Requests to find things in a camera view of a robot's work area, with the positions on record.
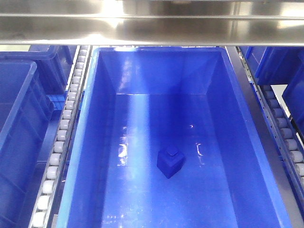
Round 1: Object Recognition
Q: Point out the blue plastic part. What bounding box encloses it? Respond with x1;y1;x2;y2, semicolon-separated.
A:
157;145;186;179

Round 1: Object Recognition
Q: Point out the stainless steel shelf beam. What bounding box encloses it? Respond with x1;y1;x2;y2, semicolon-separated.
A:
0;0;304;46

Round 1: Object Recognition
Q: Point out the large blue central bin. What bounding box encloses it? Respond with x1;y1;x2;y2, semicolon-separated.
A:
57;47;292;228

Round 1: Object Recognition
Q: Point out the far left blue bin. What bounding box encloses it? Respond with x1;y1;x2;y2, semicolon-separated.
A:
0;45;77;95

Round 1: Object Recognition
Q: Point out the left neighbouring blue bin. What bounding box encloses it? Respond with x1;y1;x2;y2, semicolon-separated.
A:
0;60;54;228

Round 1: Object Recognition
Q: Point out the neighbouring blue bin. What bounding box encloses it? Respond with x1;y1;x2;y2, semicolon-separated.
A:
0;60;54;228
283;67;304;134

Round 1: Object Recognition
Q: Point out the far right blue bin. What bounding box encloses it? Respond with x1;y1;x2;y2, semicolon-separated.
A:
240;46;304;86

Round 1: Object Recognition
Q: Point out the right neighbouring blue bin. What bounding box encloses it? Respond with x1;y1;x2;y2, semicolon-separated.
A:
283;67;304;134

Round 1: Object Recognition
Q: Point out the right white roller track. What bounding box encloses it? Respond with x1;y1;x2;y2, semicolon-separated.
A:
237;47;304;210

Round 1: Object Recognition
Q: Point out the white roller track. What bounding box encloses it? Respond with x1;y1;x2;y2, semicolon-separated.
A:
237;47;304;210
28;45;92;228

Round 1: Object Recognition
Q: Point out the left white roller track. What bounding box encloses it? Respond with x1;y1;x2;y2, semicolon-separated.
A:
28;45;92;228

